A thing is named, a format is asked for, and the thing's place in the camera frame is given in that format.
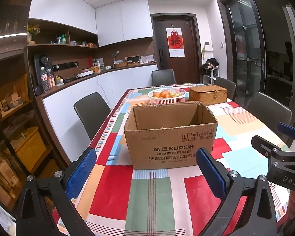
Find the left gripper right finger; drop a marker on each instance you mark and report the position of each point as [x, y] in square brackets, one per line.
[216, 175]

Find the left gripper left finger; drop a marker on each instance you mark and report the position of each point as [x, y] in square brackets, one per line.
[78, 172]

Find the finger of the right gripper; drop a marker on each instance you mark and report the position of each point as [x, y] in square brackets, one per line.
[269, 150]
[286, 130]

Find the right hand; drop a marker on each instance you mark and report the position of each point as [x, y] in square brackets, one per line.
[291, 205]

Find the dark chair right near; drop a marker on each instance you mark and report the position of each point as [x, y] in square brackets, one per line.
[270, 112]

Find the dark chair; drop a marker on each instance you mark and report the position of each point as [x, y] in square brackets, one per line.
[92, 111]
[270, 112]
[227, 84]

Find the white counter cabinet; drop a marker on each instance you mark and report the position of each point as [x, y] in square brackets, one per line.
[74, 112]

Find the colourful patchwork tablecloth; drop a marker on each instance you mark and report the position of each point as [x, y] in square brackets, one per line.
[117, 199]

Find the brown cardboard box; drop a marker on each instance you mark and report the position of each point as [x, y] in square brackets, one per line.
[169, 135]

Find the dark chair left side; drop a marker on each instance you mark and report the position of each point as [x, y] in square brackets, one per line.
[92, 111]

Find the dark chair right far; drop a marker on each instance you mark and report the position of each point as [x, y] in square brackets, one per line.
[227, 84]

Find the woven wicker basket box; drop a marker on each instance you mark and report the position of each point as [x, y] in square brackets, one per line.
[208, 94]

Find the oranges in basket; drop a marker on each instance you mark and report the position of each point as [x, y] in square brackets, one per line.
[166, 94]

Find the white fruit basket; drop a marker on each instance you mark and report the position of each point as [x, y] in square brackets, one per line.
[179, 99]

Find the plastic water bottle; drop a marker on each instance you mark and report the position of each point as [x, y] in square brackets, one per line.
[44, 80]

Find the dark wooden door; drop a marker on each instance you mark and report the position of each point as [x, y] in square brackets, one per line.
[189, 68]

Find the dark chair far end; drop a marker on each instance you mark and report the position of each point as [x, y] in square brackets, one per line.
[163, 77]

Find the glass sliding door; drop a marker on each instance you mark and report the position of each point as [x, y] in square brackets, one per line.
[260, 48]

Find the red fu calendar poster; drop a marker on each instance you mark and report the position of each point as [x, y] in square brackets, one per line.
[175, 42]

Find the white upper cabinets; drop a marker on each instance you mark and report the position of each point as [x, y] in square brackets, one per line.
[120, 21]

